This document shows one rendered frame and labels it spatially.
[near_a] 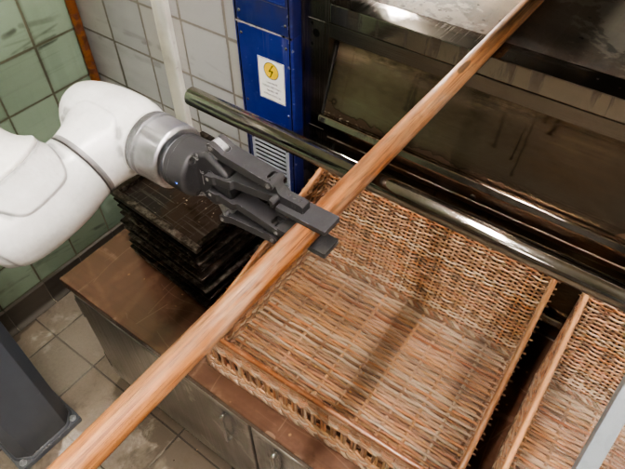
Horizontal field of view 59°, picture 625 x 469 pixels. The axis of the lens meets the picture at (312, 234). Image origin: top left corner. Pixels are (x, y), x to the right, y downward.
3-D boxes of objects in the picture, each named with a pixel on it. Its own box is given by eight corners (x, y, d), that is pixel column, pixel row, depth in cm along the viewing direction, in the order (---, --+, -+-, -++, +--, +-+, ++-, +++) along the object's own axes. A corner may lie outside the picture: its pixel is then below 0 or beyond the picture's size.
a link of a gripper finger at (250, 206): (206, 187, 69) (206, 194, 70) (275, 235, 66) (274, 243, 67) (227, 170, 71) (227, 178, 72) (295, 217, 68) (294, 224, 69)
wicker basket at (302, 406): (325, 231, 147) (328, 149, 126) (532, 333, 125) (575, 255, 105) (203, 366, 120) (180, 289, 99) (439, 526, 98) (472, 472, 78)
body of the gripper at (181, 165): (197, 118, 71) (252, 144, 67) (206, 168, 77) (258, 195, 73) (154, 148, 67) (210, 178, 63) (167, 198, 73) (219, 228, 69)
